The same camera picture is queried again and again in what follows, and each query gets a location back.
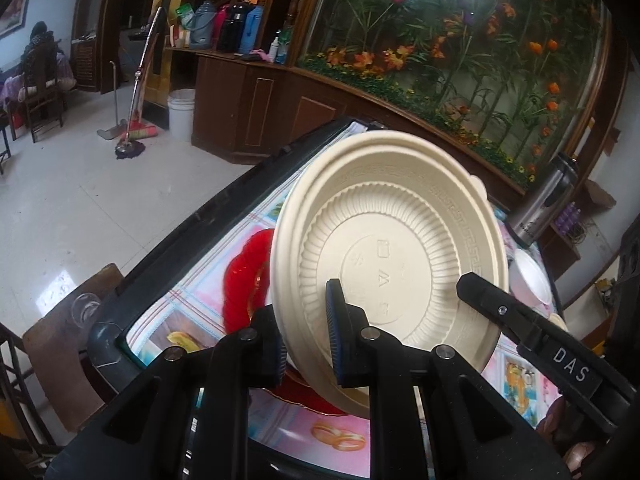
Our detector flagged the white paper bowl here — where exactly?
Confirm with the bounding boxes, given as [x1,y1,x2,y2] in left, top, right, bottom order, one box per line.
[509,248,552,308]

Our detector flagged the beige plastic bowl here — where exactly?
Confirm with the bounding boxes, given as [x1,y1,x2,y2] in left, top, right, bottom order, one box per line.
[270,130,509,417]
[548,312,568,332]

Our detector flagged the colourful fruit pattern tablecloth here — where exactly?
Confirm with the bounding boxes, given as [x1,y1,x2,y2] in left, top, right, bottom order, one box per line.
[125,122,559,477]

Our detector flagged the steel thermos flask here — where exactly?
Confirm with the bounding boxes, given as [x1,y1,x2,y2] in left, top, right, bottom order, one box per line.
[504,153,578,248]

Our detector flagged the wooden counter cabinet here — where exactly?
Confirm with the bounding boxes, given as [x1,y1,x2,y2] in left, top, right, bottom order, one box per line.
[165,48,525,209]

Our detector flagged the red broom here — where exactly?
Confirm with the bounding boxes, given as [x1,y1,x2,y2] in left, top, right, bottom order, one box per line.
[120,112,158,141]

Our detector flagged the white plastic bucket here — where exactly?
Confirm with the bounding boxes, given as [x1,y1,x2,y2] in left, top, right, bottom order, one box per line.
[167,89,195,143]

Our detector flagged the flower mural panel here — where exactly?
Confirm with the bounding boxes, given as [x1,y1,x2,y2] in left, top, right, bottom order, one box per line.
[299,0,604,188]

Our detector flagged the blue thermos jug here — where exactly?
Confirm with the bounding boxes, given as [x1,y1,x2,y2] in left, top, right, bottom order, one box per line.
[238,6,264,55]

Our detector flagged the wooden chair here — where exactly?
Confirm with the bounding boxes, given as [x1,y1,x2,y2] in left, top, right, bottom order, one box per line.
[23,44,64,143]

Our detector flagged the seated person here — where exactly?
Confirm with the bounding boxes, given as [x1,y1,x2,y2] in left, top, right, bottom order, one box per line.
[1,21,76,106]

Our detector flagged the black table frame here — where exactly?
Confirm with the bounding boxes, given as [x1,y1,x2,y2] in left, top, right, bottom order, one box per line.
[55,118,364,479]

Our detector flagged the mop with steel handle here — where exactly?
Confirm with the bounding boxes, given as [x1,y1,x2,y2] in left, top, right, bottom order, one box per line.
[114,6,166,159]

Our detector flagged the framed wall painting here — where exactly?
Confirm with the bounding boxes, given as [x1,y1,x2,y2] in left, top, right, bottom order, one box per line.
[0,0,29,38]

